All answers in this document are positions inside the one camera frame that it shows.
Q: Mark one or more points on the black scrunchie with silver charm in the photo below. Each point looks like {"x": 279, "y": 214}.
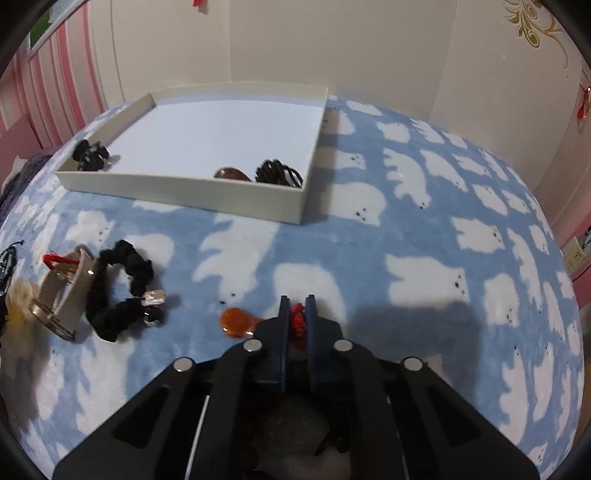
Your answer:
{"x": 104, "y": 318}

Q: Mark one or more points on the red tassel ornament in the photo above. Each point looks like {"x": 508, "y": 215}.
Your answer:
{"x": 585, "y": 104}
{"x": 201, "y": 3}

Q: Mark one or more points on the wall socket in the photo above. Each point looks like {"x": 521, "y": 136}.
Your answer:
{"x": 575, "y": 256}

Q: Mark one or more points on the white shallow tray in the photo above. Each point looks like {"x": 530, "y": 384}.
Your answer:
{"x": 221, "y": 134}

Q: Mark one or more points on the white crumpled cloth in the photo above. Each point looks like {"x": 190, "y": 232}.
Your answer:
{"x": 18, "y": 164}

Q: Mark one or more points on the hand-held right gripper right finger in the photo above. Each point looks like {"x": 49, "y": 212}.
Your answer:
{"x": 312, "y": 341}

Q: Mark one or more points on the pink headboard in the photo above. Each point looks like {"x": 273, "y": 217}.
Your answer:
{"x": 18, "y": 134}

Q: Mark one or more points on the white wardrobe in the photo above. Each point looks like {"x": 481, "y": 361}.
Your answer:
{"x": 323, "y": 41}

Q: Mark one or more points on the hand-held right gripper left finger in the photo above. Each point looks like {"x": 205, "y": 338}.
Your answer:
{"x": 284, "y": 341}

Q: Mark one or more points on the framed landscape picture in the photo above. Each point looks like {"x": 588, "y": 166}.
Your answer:
{"x": 46, "y": 27}

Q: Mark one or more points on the purple patterned bedding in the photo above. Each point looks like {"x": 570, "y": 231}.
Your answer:
{"x": 27, "y": 177}

